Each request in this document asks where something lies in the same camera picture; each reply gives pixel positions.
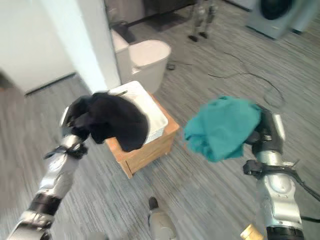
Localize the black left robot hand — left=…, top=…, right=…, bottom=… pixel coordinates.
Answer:
left=59, top=95, right=94, bottom=139

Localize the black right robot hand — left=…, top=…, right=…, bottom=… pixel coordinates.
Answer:
left=245, top=107, right=286, bottom=154

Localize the black garment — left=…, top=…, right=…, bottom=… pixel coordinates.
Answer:
left=72, top=91, right=150, bottom=153

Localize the teal garment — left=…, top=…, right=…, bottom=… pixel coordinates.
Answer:
left=183, top=94, right=262, bottom=164

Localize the white basket liner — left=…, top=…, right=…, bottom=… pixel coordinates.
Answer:
left=108, top=80, right=169, bottom=145

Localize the wooden laundry basket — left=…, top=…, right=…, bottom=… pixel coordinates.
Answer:
left=105, top=90, right=180, bottom=179

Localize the white toilet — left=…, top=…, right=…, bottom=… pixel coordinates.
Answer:
left=110, top=27, right=172, bottom=94

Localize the grey washing machine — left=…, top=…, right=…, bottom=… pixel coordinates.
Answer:
left=245, top=0, right=316, bottom=40

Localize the dark floor mat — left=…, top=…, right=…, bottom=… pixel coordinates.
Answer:
left=144, top=12, right=194, bottom=32

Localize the black floor cable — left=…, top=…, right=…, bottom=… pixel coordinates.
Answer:
left=207, top=51, right=285, bottom=107

